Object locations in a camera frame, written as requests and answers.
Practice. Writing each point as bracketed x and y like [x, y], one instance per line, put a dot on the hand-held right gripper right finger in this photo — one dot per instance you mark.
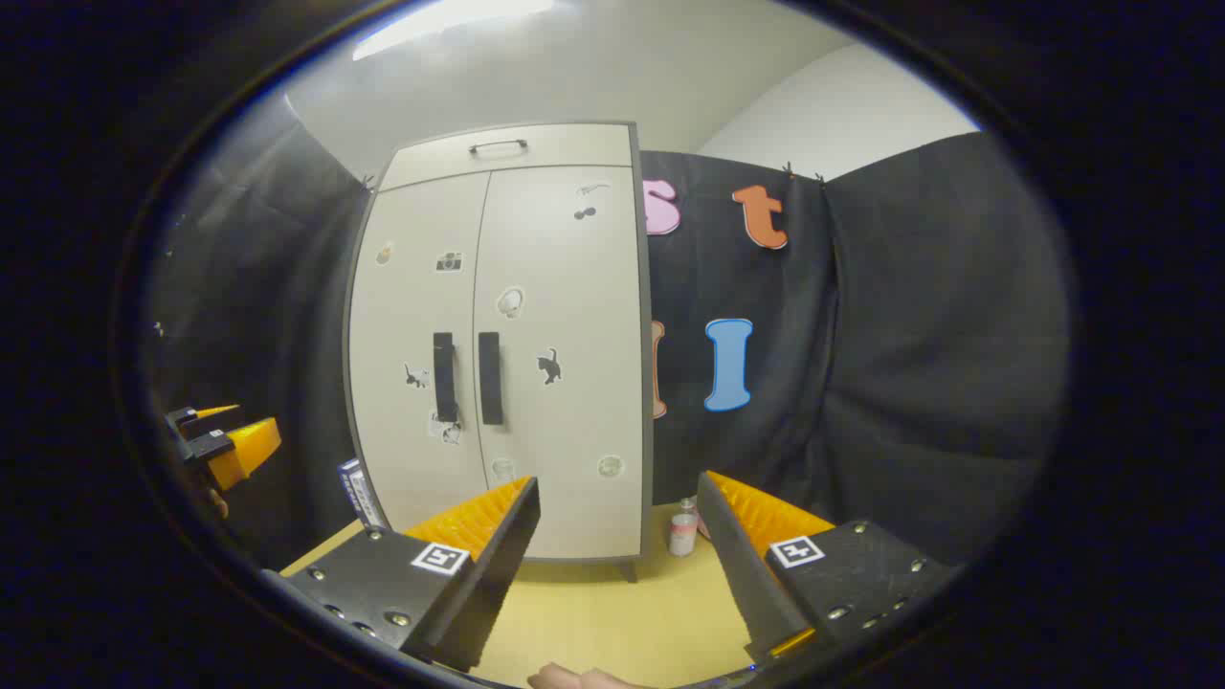
[732, 555]

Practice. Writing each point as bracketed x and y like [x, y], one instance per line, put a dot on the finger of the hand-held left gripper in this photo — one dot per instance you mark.
[182, 421]
[244, 448]

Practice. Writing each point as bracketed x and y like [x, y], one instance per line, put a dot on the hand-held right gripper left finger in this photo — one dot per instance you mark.
[498, 550]

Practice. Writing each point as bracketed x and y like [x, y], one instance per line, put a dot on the white double-door shoe cabinet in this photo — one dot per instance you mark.
[643, 383]

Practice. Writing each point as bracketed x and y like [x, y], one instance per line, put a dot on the white door with camera sticker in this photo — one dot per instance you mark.
[412, 306]

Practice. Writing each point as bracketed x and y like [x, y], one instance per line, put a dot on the white door with headphone sticker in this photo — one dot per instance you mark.
[574, 287]

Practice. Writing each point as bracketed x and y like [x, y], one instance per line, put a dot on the small pink-labelled bottle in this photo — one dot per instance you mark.
[683, 531]

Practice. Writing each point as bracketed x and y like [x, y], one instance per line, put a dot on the white book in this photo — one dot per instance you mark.
[369, 504]

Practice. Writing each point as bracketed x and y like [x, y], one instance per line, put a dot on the black backdrop cloth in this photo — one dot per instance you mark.
[909, 335]

